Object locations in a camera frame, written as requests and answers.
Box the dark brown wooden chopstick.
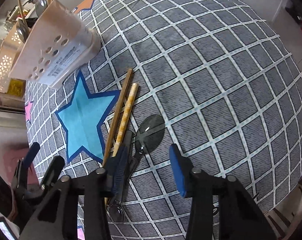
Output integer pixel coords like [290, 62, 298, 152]
[102, 68, 133, 166]

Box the yellow patterned chopstick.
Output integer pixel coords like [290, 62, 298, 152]
[112, 83, 139, 157]

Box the plain bamboo chopstick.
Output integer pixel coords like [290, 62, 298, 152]
[18, 0, 28, 30]

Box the beige perforated storage trolley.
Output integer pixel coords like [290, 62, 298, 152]
[0, 24, 25, 101]

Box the grey checked tablecloth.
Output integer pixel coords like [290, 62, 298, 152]
[25, 0, 302, 240]

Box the pink plastic utensil holder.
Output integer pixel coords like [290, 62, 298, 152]
[9, 0, 101, 89]

